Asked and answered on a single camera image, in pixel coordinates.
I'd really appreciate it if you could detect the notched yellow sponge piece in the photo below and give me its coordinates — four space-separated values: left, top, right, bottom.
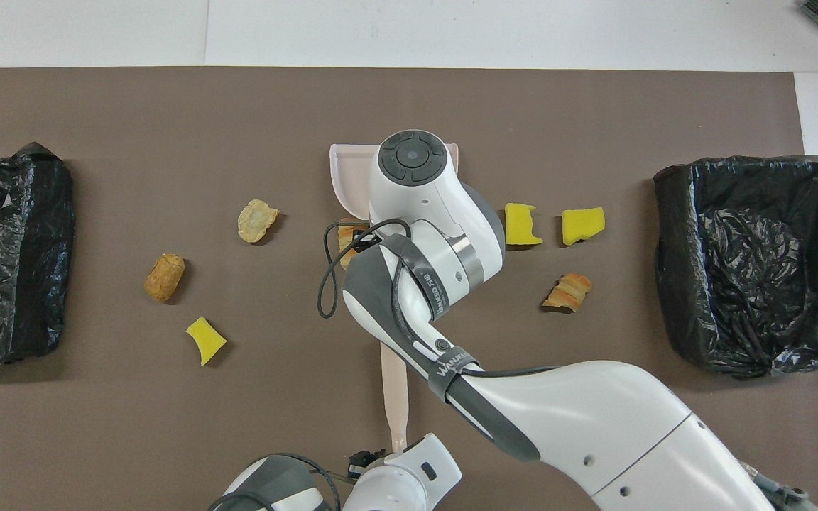
504 202 545 247

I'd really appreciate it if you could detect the brown bread roll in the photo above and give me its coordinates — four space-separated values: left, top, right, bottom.
143 253 186 304

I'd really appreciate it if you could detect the wedge yellow sponge piece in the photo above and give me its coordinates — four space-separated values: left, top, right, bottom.
561 207 606 247

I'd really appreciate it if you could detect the pale ridged pastry piece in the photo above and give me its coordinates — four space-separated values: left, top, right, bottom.
237 199 280 244

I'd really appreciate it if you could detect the striped orange croissant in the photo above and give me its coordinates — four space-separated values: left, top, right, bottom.
337 223 361 271
541 273 594 313

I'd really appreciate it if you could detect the brown paper table mat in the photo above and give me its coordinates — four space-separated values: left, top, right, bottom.
0 67 818 511

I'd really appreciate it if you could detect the beige plastic dustpan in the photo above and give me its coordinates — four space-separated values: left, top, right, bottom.
329 143 460 222

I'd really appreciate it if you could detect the small yellow sponge piece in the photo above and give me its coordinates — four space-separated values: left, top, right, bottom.
185 317 228 367

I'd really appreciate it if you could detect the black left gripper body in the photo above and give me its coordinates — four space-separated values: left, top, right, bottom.
347 449 388 476

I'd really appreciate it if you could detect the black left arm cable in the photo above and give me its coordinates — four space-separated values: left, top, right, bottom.
209 453 344 511

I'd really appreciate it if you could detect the black bag lined bin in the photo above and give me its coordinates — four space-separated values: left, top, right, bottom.
0 142 76 368
653 155 818 380

